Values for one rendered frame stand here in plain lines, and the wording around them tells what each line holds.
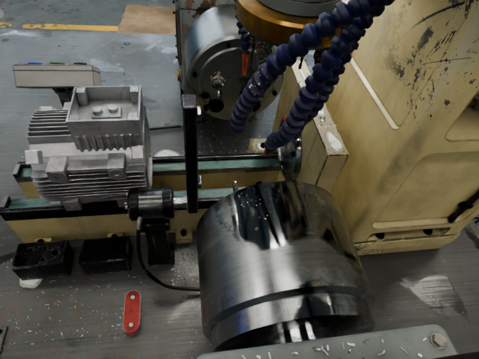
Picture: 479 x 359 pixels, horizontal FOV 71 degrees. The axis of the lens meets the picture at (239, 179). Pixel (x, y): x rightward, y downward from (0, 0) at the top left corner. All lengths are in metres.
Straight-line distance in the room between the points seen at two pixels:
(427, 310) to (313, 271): 0.53
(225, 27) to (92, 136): 0.41
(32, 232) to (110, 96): 0.37
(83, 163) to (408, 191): 0.62
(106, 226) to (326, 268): 0.55
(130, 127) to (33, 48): 1.02
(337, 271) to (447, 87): 0.29
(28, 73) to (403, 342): 0.87
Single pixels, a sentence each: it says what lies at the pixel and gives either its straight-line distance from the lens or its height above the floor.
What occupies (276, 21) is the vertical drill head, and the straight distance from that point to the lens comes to 0.50.
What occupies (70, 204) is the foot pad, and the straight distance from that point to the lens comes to 0.73.
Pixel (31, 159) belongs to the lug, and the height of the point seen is 1.08.
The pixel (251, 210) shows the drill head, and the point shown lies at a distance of 0.47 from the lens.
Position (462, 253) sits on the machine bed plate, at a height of 0.80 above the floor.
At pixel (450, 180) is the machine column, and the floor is 1.08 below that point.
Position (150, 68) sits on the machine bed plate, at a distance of 1.40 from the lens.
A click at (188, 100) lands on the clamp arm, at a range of 0.48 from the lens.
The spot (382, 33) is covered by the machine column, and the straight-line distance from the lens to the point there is 0.72.
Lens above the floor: 1.54
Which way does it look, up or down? 50 degrees down
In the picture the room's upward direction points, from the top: 8 degrees clockwise
